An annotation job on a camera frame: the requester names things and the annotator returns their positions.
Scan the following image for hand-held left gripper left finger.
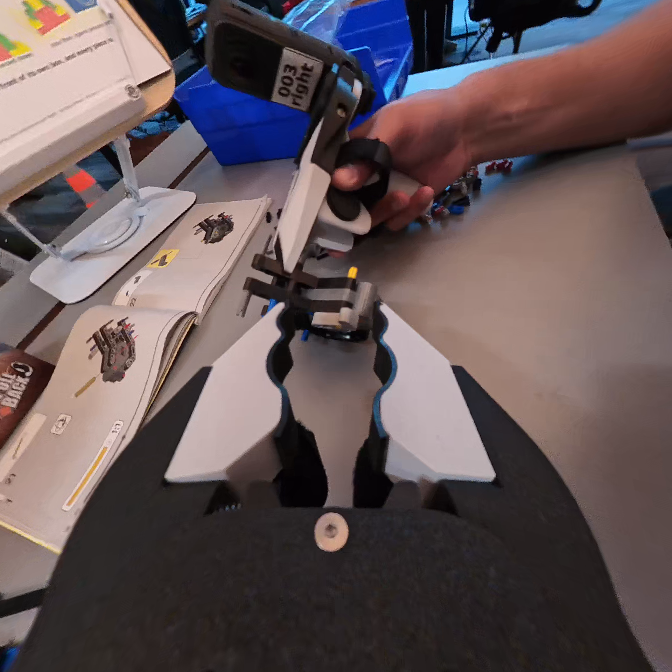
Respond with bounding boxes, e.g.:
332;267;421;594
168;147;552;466
163;302;295;485

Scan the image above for black toy chassis assembly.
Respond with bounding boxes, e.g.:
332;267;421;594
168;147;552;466
236;252;383;344

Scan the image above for instruction booklet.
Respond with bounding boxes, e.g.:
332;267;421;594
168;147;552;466
0;195;274;554

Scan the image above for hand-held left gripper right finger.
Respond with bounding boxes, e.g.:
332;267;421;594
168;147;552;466
370;303;498;484

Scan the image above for scattered small brick pieces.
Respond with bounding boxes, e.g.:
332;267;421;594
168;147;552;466
428;160;514;220

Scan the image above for monster truck set box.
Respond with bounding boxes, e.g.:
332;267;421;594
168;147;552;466
0;346;56;449

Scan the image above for white document stand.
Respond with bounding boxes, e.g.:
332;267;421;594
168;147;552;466
0;0;197;305

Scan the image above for blue plastic bin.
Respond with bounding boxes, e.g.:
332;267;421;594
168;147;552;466
336;0;415;100
173;46;389;166

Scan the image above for person's right hand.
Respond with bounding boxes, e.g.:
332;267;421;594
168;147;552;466
365;86;476;232

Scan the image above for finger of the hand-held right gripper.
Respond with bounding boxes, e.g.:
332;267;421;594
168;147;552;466
274;118;334;275
314;230;357;254

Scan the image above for black swivel chair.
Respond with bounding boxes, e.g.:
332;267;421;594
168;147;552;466
470;0;603;53

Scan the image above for person's right forearm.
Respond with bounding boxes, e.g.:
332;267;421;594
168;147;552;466
462;29;672;163

